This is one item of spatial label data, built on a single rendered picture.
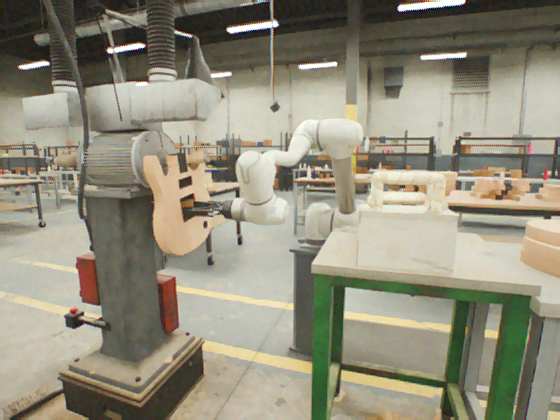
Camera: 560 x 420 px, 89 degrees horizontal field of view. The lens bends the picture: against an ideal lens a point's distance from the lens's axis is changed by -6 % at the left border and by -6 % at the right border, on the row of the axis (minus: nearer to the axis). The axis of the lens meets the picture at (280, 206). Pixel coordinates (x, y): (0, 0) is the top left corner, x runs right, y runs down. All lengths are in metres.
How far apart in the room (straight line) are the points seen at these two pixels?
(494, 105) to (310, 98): 6.52
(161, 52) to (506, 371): 1.53
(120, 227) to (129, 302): 0.35
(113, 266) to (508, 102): 12.59
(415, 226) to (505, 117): 12.04
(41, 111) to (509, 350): 1.97
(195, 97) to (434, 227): 0.87
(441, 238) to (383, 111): 11.36
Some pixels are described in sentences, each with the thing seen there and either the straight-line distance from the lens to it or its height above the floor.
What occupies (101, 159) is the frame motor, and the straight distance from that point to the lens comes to 1.47.
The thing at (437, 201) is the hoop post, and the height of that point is 1.14.
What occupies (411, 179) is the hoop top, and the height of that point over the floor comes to 1.20.
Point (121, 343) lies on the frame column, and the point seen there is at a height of 0.38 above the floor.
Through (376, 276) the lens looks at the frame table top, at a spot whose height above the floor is 0.91.
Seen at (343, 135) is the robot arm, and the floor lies 1.36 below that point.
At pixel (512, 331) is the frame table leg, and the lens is 1.08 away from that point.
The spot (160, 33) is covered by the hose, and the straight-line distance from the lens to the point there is 1.32.
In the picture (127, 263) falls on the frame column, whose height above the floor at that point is 0.79.
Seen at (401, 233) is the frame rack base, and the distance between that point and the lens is 0.92.
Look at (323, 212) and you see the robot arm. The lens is 1.82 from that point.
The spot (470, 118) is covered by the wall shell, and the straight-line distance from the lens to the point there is 12.57.
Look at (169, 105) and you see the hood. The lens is 1.19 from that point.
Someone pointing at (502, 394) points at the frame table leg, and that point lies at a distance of 1.18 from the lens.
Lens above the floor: 1.25
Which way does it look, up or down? 9 degrees down
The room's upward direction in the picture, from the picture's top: straight up
